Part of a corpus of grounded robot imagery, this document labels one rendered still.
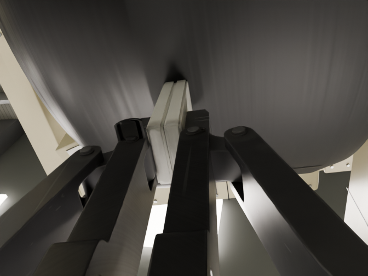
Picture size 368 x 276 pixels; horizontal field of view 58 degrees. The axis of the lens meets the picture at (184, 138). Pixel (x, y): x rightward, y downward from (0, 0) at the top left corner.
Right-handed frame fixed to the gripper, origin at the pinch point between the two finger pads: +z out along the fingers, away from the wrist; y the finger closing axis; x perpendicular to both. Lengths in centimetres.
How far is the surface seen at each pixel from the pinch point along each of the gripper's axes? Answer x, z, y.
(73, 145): -31, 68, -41
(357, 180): -31, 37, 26
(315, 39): 2.8, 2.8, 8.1
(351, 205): -38, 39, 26
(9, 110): -134, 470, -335
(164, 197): -44, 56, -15
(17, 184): -195, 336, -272
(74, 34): 5.2, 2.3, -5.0
